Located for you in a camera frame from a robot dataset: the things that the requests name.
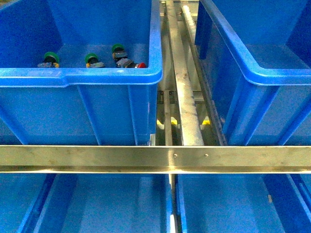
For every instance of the blue bin with buttons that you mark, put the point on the blue bin with buttons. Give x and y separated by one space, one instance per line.
72 104

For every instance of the small red push button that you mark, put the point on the small red push button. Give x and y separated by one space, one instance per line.
128 63

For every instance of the green push button rear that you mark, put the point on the green push button rear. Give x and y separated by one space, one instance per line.
118 52

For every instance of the green push button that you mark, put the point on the green push button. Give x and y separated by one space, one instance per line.
51 60
118 52
92 61

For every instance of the green push button middle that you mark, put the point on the green push button middle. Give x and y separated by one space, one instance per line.
92 61

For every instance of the lower blue bin right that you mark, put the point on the lower blue bin right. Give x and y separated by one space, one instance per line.
233 203

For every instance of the green push button leftmost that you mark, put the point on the green push button leftmost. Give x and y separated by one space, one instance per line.
51 60

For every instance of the empty blue bin right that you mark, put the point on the empty blue bin right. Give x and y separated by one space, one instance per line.
257 58

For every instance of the lower blue bin left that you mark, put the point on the lower blue bin left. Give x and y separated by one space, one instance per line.
84 203

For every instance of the steel divider rail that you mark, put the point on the steel divider rail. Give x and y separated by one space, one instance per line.
189 123

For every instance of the steel front shelf rail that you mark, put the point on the steel front shelf rail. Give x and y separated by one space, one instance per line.
155 159

